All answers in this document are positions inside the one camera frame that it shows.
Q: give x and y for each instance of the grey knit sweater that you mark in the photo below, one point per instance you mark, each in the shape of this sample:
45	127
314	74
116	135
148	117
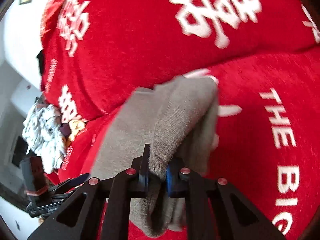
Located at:
175	110

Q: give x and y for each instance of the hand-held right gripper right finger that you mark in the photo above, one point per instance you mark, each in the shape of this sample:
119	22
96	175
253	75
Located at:
172	180

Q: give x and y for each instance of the black cloth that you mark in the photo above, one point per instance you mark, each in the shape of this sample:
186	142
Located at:
40	62

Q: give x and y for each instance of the white patterned cloth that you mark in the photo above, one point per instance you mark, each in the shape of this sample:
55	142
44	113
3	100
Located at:
42	135

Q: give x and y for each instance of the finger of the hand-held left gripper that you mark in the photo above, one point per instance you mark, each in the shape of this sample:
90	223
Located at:
75	180
63	195

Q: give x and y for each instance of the cream orange cloth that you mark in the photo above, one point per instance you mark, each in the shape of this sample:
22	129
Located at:
76	128

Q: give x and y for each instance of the dark purple cloth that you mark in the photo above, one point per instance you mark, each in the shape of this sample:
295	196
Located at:
65	130

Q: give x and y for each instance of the red printed sofa cover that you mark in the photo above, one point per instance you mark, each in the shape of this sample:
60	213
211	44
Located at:
140	55

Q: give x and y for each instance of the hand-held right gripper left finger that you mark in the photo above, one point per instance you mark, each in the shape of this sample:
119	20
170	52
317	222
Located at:
145	170

